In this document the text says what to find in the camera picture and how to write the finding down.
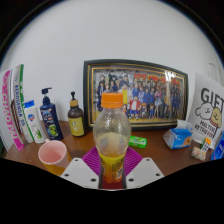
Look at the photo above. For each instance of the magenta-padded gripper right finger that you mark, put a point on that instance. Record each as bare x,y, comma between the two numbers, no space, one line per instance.
143,171

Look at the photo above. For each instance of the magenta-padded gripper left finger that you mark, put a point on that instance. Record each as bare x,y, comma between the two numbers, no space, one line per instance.
81,171

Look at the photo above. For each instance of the orange-capped clear drink bottle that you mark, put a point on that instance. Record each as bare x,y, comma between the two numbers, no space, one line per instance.
111,133

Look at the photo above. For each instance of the green soap bar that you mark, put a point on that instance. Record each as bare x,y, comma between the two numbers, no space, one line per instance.
138,142

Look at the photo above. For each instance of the pink and yellow mug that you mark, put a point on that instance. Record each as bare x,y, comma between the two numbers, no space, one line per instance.
53,156

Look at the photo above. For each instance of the blue tissue pack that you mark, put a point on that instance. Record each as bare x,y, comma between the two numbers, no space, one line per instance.
179,137

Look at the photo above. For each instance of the brown pump bottle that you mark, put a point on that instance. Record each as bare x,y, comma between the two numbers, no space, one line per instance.
76,121

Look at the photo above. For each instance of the small beige snack packet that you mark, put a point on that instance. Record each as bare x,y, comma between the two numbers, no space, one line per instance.
198,154

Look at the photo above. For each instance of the dark blue pump bottle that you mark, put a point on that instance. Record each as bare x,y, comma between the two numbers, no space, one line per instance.
51,121

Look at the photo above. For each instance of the white blue-capped lotion bottle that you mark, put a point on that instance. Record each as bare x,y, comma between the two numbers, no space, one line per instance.
35,125

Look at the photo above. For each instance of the small orange and white box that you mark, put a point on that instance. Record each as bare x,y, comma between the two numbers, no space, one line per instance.
206,144

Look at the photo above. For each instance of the black-framed group picture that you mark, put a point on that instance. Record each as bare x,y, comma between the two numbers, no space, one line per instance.
150,96

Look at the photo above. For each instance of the blue detergent bottle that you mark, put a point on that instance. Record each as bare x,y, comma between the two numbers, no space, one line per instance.
219,148

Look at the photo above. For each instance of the green and white shuttlecock tube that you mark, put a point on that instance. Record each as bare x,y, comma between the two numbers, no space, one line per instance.
20,106

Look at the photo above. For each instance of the pink shuttlecock tube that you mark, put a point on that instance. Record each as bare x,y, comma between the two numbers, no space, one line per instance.
10,113

